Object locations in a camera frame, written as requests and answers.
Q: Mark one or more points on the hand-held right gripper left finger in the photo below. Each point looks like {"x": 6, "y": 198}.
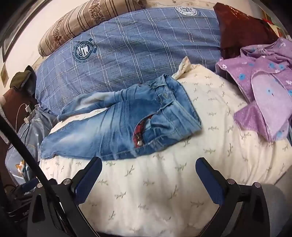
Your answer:
{"x": 87, "y": 185}

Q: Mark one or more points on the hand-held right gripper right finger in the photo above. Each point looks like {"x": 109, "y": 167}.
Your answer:
{"x": 209, "y": 182}

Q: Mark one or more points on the blue denim pants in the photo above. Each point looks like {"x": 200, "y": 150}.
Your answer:
{"x": 118, "y": 127}

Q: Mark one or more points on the cream leaf-print blanket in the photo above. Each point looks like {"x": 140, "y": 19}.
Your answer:
{"x": 159, "y": 182}

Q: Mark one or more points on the purple floral garment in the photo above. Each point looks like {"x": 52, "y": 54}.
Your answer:
{"x": 262, "y": 91}

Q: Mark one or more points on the brown wooden headboard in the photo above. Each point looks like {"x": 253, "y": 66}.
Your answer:
{"x": 13, "y": 100}

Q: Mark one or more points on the olive green cap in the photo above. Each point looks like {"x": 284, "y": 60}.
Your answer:
{"x": 19, "y": 78}

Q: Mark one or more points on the blue plaid quilt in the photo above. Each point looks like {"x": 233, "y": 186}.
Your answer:
{"x": 136, "y": 50}

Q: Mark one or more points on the dark red cloth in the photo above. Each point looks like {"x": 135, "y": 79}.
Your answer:
{"x": 237, "y": 29}

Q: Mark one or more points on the beige striped pillow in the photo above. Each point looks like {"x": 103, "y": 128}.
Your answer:
{"x": 75, "y": 22}

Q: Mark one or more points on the small framed wall picture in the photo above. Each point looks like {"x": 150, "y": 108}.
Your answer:
{"x": 4, "y": 75}

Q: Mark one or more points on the large framed wall picture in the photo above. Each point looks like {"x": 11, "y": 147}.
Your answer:
{"x": 9, "y": 38}

